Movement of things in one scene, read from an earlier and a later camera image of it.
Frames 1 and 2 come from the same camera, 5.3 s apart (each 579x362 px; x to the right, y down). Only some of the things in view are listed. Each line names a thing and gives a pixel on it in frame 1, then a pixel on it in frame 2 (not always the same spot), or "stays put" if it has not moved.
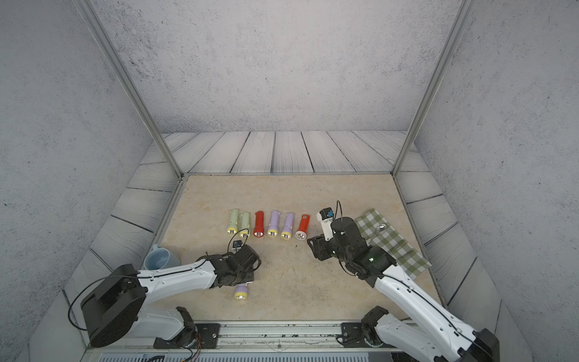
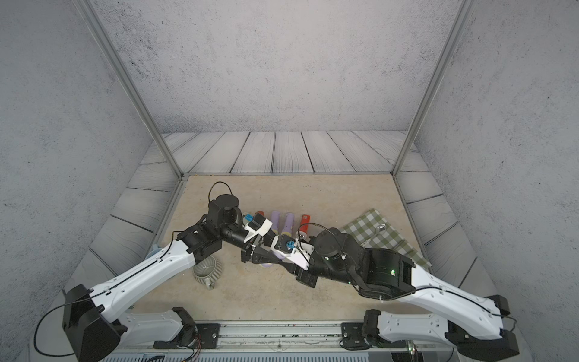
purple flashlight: [273, 230] stays put
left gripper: [251, 277] to [258, 254]
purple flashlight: [286, 233] stays put
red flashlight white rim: [301, 233] stays put
